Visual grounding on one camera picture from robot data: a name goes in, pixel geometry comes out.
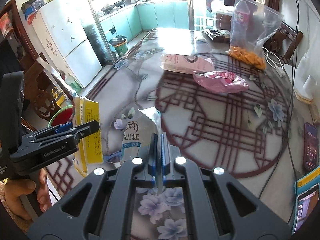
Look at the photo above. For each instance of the white refrigerator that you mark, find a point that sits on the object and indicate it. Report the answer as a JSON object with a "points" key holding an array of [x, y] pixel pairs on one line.
{"points": [[60, 32]]}

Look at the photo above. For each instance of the clear bag orange snacks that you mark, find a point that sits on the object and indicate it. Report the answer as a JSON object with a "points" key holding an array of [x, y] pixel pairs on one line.
{"points": [[263, 24]]}

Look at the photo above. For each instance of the dark smartphone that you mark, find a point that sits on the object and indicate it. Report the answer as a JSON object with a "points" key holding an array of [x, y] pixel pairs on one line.
{"points": [[311, 150]]}

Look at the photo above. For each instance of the clear white drink pouch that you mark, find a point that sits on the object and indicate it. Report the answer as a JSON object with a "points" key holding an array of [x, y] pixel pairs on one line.
{"points": [[128, 136]]}

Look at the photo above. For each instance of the pink tissue pack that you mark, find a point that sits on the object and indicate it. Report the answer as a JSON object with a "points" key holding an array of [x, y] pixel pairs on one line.
{"points": [[186, 64]]}

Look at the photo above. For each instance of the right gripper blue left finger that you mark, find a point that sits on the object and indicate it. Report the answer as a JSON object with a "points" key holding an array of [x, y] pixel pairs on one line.
{"points": [[152, 156]]}

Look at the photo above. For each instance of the tablet in blue case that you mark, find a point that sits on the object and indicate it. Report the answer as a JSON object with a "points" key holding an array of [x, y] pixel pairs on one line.
{"points": [[307, 190]]}

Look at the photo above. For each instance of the red bucket green rim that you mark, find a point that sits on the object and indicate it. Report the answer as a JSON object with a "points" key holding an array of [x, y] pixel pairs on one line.
{"points": [[62, 117]]}

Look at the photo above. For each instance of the dark wooden chair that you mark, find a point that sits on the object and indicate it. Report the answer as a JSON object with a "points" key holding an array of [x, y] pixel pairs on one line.
{"points": [[284, 33]]}

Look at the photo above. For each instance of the green kitchen trash bin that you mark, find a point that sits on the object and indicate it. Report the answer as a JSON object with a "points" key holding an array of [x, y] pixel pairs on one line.
{"points": [[119, 43]]}

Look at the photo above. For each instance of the person's left hand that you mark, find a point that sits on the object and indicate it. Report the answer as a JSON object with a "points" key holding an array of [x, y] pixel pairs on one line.
{"points": [[13, 189]]}

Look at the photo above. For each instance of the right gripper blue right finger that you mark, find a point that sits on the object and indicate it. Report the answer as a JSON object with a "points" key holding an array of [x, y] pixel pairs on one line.
{"points": [[168, 155]]}

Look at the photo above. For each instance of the pink plastic bag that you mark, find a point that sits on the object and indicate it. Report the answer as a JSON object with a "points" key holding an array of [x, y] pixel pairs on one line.
{"points": [[221, 82]]}

